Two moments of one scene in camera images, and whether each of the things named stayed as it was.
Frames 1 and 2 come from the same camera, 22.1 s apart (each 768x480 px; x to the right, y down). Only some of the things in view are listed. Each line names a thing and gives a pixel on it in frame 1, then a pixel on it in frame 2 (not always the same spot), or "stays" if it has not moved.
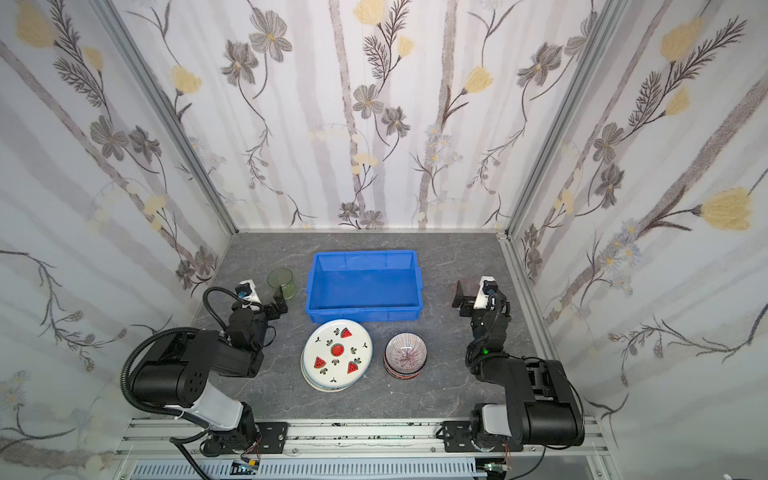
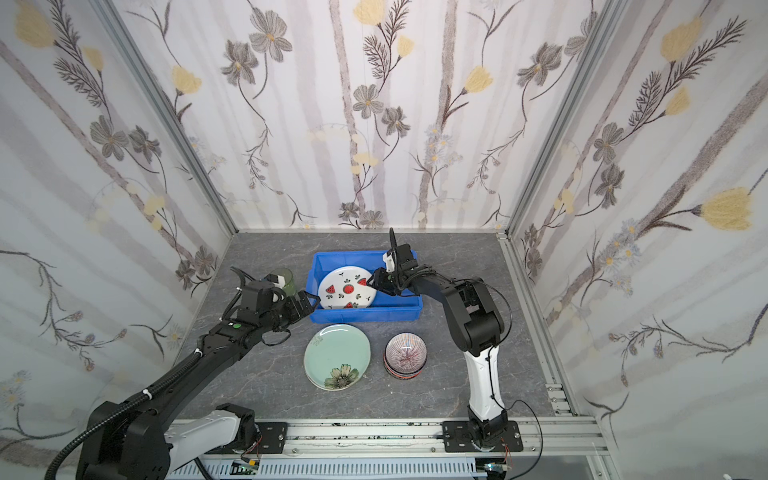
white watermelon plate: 335,354 -> 346,287
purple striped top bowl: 405,352 stays
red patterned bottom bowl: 404,376 stays
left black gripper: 267,308 -> 300,305
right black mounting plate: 457,438 stays
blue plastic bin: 370,286 stays
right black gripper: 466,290 -> 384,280
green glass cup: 282,278 stays
